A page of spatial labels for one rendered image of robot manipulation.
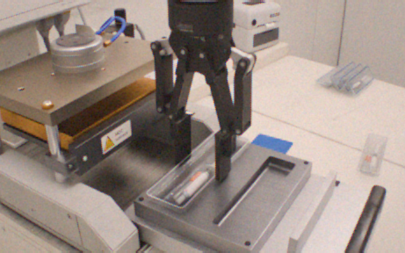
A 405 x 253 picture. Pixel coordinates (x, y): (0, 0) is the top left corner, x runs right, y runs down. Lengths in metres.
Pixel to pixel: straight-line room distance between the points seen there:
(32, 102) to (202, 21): 0.24
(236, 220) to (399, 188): 0.59
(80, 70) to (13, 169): 0.17
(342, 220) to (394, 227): 0.37
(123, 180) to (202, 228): 0.23
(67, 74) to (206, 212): 0.28
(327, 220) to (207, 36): 0.28
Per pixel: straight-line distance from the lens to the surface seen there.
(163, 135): 0.77
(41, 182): 0.60
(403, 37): 3.00
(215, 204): 0.54
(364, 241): 0.50
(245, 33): 1.57
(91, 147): 0.58
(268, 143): 1.13
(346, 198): 0.62
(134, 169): 0.72
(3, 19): 0.73
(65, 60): 0.63
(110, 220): 0.54
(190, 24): 0.47
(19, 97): 0.58
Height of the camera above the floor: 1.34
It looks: 30 degrees down
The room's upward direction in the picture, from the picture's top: straight up
